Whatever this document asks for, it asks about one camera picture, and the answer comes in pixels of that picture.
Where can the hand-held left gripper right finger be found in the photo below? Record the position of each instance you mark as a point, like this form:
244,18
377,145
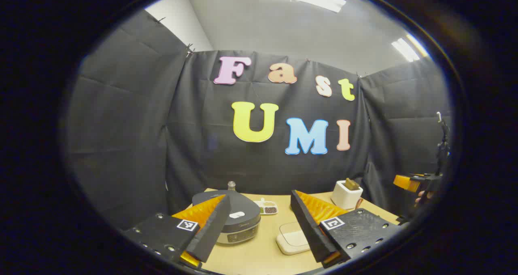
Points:
307,226

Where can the small ceiling light panel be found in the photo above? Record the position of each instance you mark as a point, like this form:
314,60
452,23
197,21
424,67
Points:
408,48

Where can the white toaster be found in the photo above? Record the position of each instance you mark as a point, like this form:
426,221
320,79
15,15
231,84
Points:
344,196

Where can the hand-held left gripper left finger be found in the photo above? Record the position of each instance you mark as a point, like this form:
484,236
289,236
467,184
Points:
210,230

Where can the small glass bottle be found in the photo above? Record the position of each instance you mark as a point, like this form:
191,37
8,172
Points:
231,185

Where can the white divided grain dish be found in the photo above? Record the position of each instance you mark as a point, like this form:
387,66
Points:
268,207

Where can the clear plastic rice container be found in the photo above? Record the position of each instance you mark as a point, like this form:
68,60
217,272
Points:
291,240

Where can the brown toast slice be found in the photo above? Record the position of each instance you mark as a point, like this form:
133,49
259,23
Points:
352,184

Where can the grey rice cooker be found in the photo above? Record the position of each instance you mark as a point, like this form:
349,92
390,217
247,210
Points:
243,218

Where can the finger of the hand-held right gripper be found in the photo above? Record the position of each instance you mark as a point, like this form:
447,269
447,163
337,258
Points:
404,182

